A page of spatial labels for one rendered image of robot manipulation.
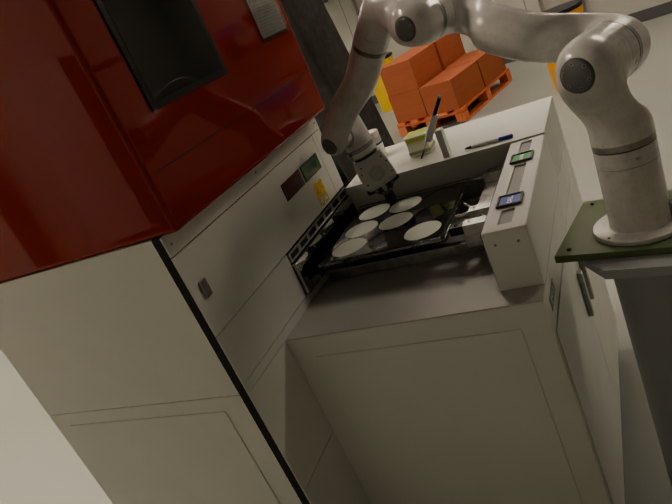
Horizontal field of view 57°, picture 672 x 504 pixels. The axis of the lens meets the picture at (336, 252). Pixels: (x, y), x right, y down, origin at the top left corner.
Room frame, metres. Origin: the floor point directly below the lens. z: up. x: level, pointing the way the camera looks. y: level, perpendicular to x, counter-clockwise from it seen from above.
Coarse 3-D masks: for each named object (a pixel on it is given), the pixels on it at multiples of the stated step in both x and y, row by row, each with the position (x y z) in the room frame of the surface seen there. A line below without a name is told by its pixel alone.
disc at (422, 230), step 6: (426, 222) 1.49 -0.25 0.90; (432, 222) 1.48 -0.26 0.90; (438, 222) 1.46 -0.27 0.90; (414, 228) 1.49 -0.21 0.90; (420, 228) 1.47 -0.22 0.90; (426, 228) 1.46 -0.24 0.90; (432, 228) 1.44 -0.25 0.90; (438, 228) 1.42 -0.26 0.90; (408, 234) 1.47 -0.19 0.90; (414, 234) 1.45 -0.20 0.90; (420, 234) 1.44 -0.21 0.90; (426, 234) 1.42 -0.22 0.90
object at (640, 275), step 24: (600, 264) 1.08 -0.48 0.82; (624, 264) 1.05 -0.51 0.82; (648, 264) 1.01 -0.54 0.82; (624, 288) 1.12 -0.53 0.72; (648, 288) 1.08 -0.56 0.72; (624, 312) 1.15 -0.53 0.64; (648, 312) 1.09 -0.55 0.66; (648, 336) 1.10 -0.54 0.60; (648, 360) 1.11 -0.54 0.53; (648, 384) 1.13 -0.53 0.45
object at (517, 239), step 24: (528, 144) 1.56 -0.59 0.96; (504, 168) 1.46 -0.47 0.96; (528, 168) 1.38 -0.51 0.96; (552, 168) 1.53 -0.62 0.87; (504, 192) 1.31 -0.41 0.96; (528, 192) 1.25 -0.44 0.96; (552, 192) 1.44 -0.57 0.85; (504, 216) 1.19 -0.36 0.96; (528, 216) 1.14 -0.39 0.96; (552, 216) 1.36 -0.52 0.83; (504, 240) 1.13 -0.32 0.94; (528, 240) 1.10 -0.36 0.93; (504, 264) 1.14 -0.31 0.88; (528, 264) 1.11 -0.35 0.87; (504, 288) 1.15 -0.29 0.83
